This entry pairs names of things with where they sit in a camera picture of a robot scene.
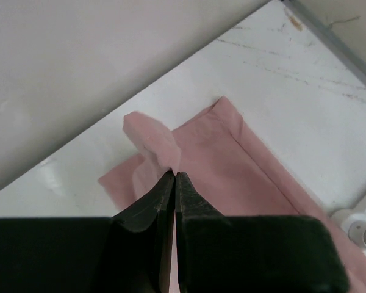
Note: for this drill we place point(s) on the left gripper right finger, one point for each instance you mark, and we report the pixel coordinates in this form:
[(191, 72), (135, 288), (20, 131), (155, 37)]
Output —
[(266, 253)]

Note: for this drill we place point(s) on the white clothes rack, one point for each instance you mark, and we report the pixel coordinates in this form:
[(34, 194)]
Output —
[(353, 224)]

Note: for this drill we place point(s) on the pink trousers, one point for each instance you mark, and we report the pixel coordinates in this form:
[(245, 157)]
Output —
[(228, 165)]

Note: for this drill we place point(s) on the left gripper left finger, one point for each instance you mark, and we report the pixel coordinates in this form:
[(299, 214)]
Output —
[(129, 252)]

